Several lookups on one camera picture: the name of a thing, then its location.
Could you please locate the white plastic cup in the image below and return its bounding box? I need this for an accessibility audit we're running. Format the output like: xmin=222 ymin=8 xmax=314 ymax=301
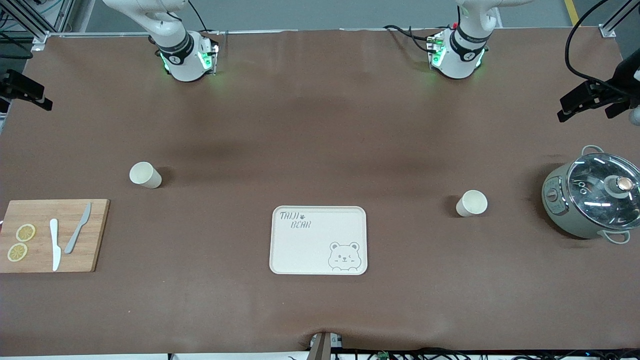
xmin=129 ymin=161 xmax=163 ymax=190
xmin=455 ymin=189 xmax=488 ymax=218

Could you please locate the cream tray with bear print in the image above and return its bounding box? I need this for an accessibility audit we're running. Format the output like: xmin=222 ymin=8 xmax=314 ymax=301
xmin=269 ymin=205 xmax=368 ymax=276

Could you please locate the glass pot lid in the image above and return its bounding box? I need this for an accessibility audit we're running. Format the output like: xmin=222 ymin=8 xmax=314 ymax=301
xmin=566 ymin=152 xmax=640 ymax=217

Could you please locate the grey pot with glass lid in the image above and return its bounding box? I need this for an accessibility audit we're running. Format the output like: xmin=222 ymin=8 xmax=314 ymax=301
xmin=541 ymin=145 xmax=640 ymax=245

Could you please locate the wooden cutting board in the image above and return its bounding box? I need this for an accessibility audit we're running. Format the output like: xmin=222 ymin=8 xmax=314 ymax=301
xmin=0 ymin=199 xmax=110 ymax=274

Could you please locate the grey plastic knife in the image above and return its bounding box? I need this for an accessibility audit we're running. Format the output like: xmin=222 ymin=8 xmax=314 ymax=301
xmin=64 ymin=202 xmax=93 ymax=255

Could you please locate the white plastic knife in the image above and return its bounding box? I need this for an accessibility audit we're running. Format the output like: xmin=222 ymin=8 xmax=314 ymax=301
xmin=49 ymin=218 xmax=62 ymax=272

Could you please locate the brown table cover mat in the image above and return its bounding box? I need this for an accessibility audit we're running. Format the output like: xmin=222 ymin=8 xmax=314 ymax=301
xmin=0 ymin=27 xmax=640 ymax=357

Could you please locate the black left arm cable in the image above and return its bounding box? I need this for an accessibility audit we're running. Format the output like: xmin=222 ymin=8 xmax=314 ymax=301
xmin=565 ymin=0 xmax=640 ymax=98

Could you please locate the aluminium frame profile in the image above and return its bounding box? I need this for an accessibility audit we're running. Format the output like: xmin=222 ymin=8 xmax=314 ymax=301
xmin=0 ymin=0 xmax=76 ymax=51
xmin=600 ymin=0 xmax=640 ymax=39

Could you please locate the black base cable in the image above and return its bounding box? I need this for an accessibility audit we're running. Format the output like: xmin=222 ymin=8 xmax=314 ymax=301
xmin=384 ymin=24 xmax=437 ymax=54
xmin=187 ymin=0 xmax=221 ymax=35

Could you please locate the grey metal bracket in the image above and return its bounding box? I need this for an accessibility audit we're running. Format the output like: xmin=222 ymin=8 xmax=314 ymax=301
xmin=307 ymin=331 xmax=346 ymax=360

